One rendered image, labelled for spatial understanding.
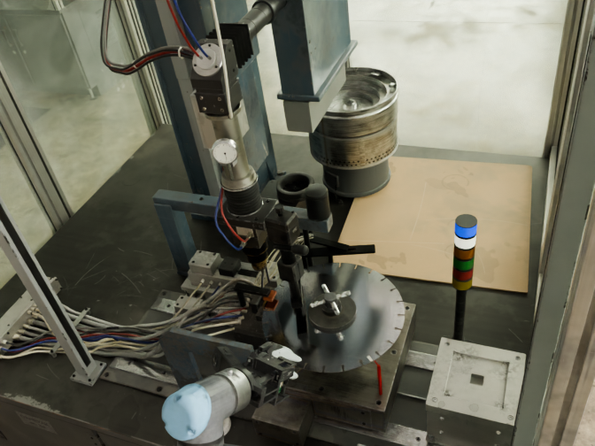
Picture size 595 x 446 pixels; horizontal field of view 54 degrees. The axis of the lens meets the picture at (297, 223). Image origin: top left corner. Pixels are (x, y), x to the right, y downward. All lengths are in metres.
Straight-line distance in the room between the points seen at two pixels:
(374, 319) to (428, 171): 0.88
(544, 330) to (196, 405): 0.53
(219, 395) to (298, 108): 0.73
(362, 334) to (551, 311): 0.53
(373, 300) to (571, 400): 0.62
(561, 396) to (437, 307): 0.82
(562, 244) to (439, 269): 0.95
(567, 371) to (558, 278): 0.12
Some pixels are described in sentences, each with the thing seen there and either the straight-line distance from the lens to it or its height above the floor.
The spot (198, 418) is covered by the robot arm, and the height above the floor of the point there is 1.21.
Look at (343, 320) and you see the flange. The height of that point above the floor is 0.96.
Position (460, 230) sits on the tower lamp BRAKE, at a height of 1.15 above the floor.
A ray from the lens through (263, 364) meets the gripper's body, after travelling 1.11.
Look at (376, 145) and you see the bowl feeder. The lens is 1.87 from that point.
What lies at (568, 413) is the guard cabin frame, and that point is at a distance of 0.91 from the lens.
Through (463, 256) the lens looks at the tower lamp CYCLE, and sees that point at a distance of 1.32.
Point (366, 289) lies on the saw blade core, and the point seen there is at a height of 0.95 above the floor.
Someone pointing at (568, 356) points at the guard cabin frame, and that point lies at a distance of 0.81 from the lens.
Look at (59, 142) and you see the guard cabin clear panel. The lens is 2.29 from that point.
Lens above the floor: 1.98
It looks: 39 degrees down
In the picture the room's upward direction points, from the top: 10 degrees counter-clockwise
